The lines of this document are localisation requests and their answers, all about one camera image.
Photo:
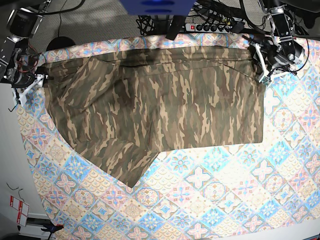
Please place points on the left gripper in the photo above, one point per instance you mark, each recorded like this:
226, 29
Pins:
288, 48

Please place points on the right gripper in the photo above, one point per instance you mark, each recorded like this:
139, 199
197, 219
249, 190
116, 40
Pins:
25, 79

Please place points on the camouflage T-shirt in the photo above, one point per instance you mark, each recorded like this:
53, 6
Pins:
120, 110

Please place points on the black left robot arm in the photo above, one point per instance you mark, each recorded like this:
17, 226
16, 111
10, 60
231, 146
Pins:
282, 23

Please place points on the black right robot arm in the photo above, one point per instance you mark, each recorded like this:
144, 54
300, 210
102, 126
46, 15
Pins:
22, 25

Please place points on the black round stand base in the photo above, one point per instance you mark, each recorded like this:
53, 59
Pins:
60, 43

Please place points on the white power strip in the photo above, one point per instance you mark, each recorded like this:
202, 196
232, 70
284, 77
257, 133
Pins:
227, 27

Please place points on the red white paper tag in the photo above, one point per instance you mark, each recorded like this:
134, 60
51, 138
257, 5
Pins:
22, 210

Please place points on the patterned tile tablecloth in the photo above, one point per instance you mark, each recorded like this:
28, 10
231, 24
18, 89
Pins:
190, 194

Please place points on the blue clamp bottom left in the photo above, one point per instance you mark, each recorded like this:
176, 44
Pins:
51, 228

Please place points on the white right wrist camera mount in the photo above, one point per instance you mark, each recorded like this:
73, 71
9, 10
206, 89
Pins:
20, 93

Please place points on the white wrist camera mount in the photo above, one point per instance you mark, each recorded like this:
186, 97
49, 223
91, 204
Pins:
20, 93
271, 63

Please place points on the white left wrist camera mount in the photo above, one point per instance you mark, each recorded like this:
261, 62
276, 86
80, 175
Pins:
271, 63

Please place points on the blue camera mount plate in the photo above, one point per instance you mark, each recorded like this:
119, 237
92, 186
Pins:
158, 7

